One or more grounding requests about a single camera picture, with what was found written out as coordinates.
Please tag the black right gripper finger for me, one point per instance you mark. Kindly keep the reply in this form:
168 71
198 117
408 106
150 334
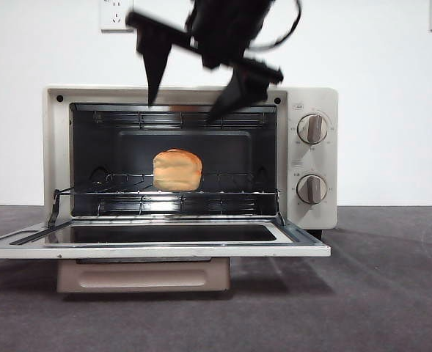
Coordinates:
241 89
153 62

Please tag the golden bread loaf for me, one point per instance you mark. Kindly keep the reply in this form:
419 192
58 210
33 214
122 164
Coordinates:
177 170

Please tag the beige oven knob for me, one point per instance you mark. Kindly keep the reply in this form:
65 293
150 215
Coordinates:
312 189
312 129

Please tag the white Toshiba toaster oven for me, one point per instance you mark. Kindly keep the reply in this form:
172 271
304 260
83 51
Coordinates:
54 146

